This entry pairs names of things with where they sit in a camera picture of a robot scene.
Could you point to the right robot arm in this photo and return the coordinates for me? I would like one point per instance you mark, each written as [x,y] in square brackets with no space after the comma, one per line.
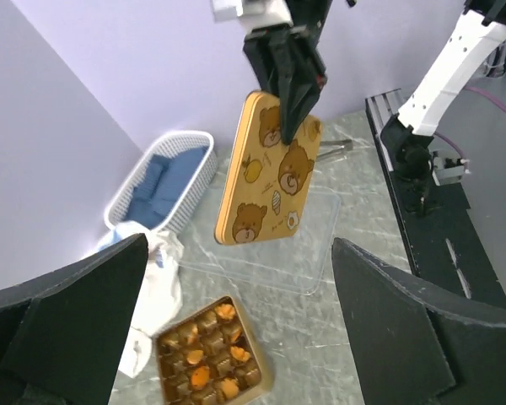
[480,29]

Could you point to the white laundry basket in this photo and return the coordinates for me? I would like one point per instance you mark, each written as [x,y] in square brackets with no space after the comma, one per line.
[169,145]

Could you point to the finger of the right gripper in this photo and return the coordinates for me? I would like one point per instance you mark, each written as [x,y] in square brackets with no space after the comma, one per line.
[279,49]
[308,78]

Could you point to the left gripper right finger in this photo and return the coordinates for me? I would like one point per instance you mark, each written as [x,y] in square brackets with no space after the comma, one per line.
[414,342]

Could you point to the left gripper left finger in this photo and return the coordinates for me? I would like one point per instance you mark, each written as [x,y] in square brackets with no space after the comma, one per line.
[63,333]

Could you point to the metal tongs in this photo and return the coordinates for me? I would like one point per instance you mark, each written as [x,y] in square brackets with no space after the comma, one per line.
[330,149]

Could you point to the silver tin lid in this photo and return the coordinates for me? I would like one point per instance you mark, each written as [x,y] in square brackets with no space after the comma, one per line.
[267,181]

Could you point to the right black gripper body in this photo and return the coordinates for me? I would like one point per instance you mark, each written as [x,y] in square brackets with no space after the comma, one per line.
[310,15]

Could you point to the gold cookie tin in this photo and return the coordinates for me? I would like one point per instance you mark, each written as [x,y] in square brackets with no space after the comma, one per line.
[203,330]

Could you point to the round orange cookie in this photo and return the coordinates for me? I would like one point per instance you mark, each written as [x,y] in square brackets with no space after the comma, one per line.
[200,377]
[194,357]

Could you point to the blue folded cloth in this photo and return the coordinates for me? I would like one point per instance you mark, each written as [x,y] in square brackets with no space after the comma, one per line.
[164,181]

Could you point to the white crumpled shirt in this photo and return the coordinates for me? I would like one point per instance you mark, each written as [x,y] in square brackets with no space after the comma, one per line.
[160,296]

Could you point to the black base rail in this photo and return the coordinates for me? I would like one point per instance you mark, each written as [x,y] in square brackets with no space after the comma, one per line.
[441,243]

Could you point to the clear plastic tray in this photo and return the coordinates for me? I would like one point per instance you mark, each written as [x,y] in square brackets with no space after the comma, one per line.
[295,264]

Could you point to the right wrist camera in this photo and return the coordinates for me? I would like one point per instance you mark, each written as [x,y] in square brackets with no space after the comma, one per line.
[252,15]

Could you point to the swirl orange cookie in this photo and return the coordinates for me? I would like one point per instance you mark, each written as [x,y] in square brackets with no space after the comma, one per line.
[229,388]
[239,354]
[225,312]

